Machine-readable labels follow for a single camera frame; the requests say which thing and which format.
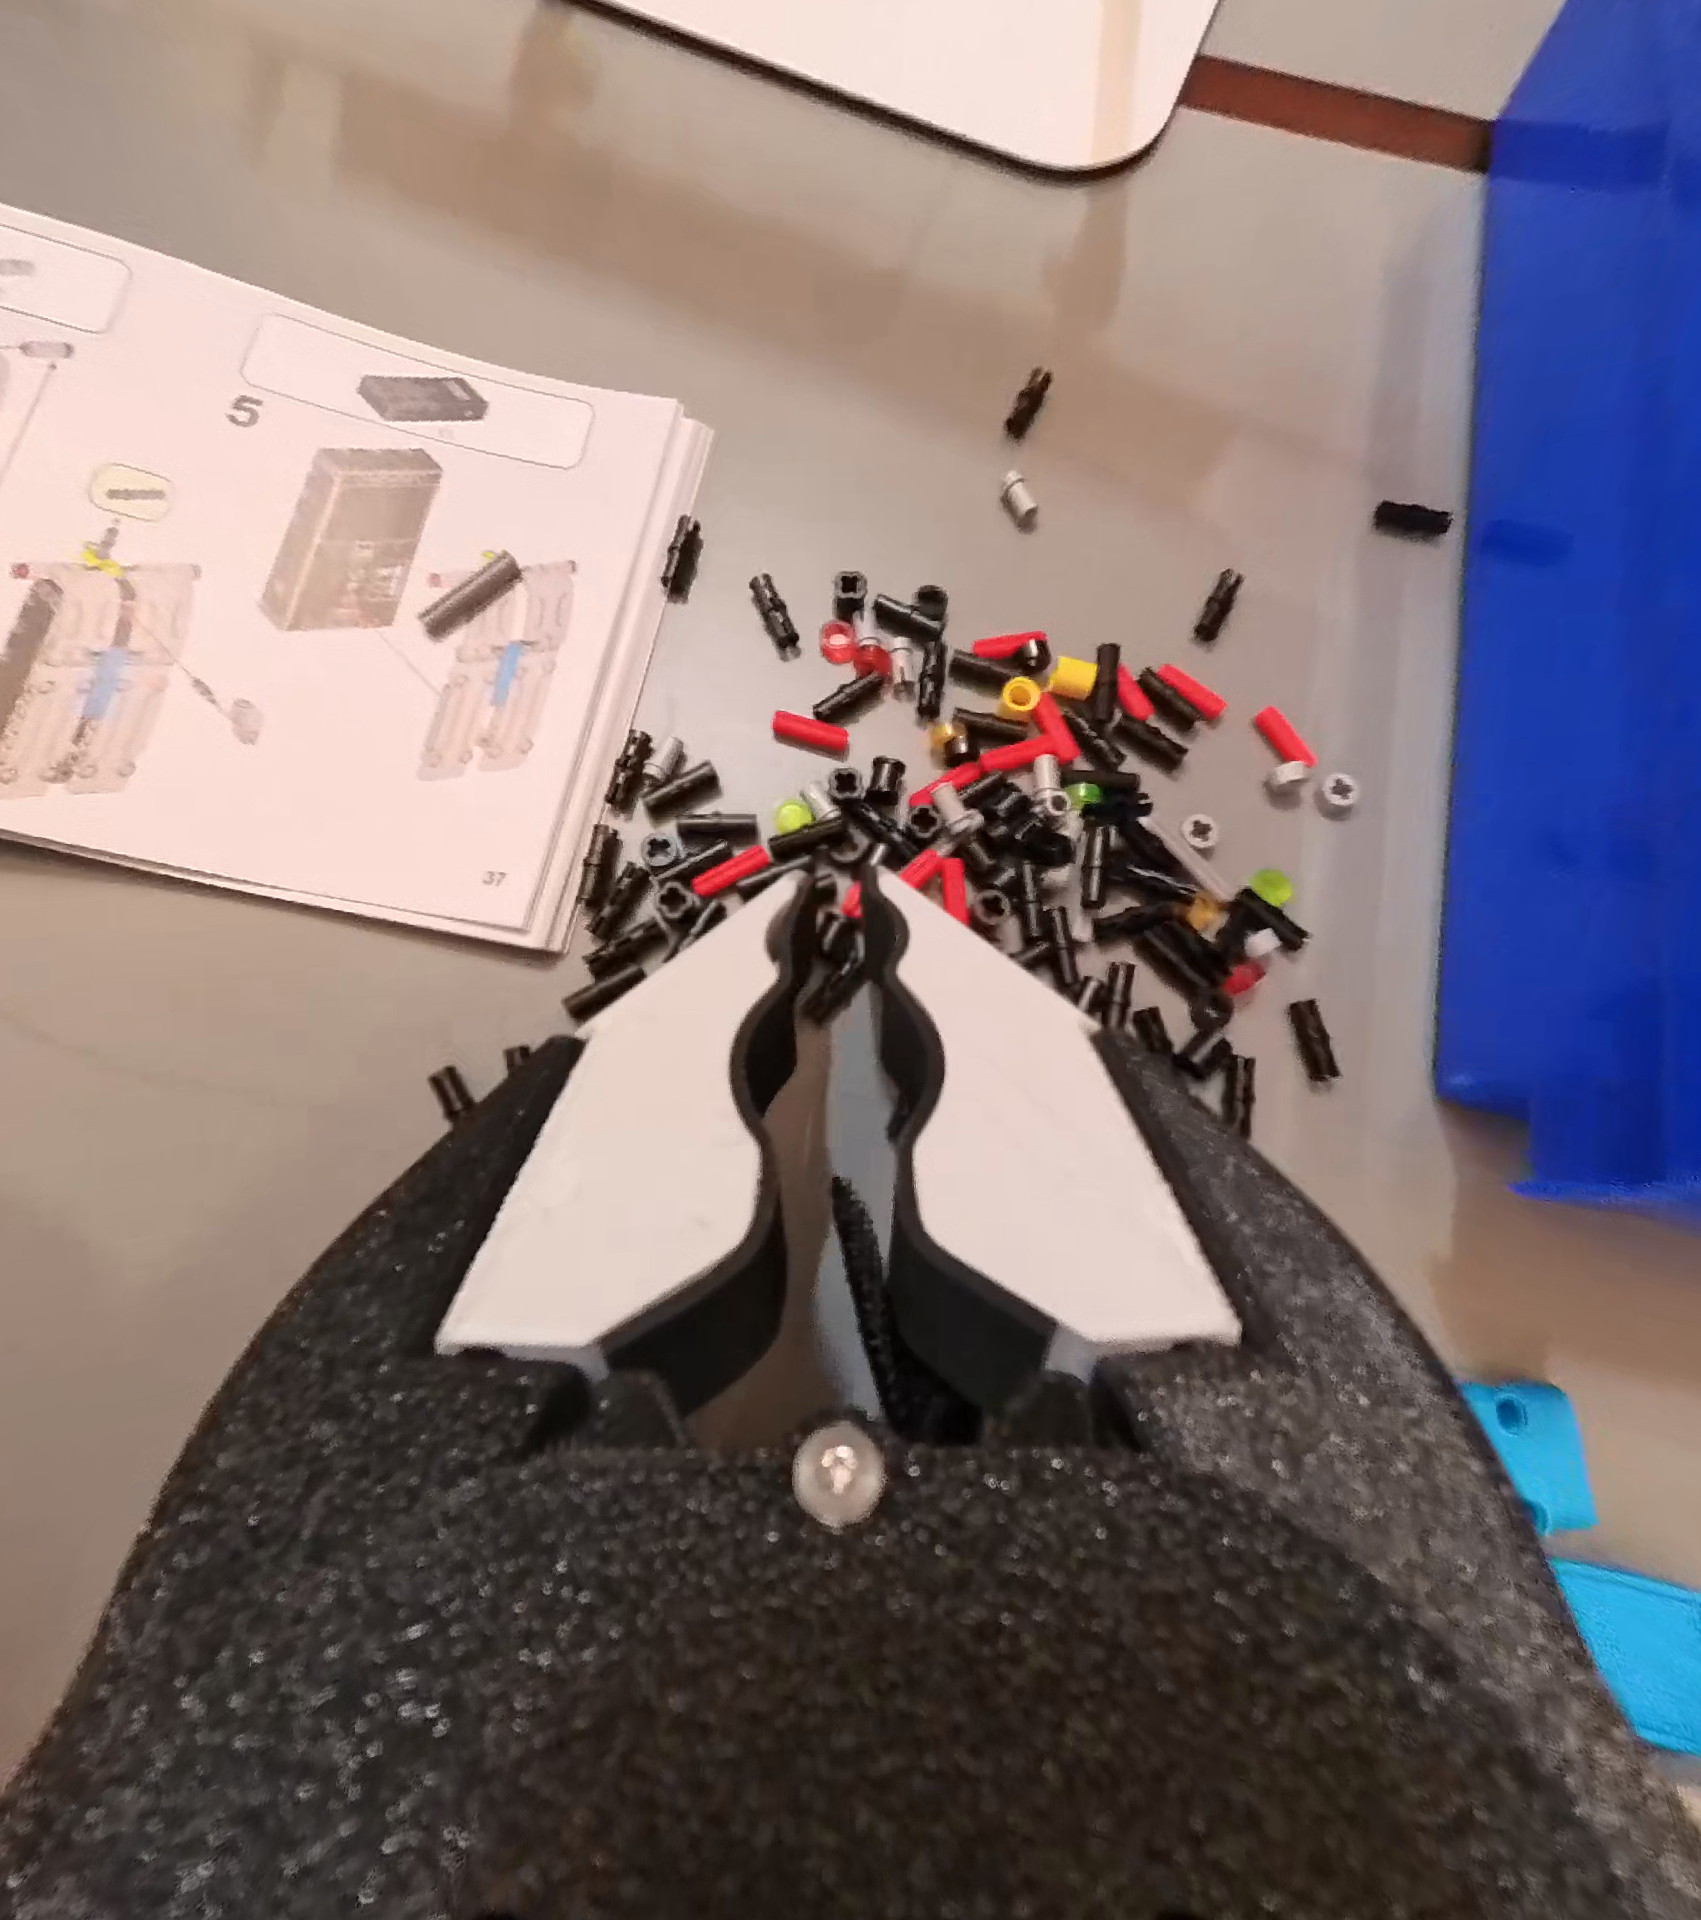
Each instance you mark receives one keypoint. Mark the pile of small toy pegs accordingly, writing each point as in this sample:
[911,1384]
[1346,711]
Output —
[1031,780]

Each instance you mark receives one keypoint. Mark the blue toy panel with tabs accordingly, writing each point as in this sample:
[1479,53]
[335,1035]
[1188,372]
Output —
[1646,1651]

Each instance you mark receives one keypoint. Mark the small black toy peg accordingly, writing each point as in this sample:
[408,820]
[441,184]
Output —
[1218,602]
[1412,519]
[1029,402]
[834,961]
[680,554]

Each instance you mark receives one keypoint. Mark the dark grey toy axle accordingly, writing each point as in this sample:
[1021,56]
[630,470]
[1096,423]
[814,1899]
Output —
[472,591]

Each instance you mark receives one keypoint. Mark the white desk stand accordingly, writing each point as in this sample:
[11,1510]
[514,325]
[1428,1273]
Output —
[970,74]

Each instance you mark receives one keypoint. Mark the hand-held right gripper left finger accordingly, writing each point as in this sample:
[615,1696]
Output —
[624,1184]

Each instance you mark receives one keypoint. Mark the small grey toy bushing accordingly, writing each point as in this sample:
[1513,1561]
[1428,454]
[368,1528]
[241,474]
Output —
[1019,498]

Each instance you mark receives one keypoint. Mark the blue plastic bin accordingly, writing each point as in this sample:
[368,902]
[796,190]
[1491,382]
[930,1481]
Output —
[1646,600]

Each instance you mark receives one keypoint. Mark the grey desk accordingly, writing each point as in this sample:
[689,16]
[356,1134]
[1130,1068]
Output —
[264,1200]

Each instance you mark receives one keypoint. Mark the white instruction booklet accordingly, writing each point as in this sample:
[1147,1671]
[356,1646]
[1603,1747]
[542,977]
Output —
[264,674]

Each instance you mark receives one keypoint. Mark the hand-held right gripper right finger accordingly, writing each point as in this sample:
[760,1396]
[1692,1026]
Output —
[1061,1184]

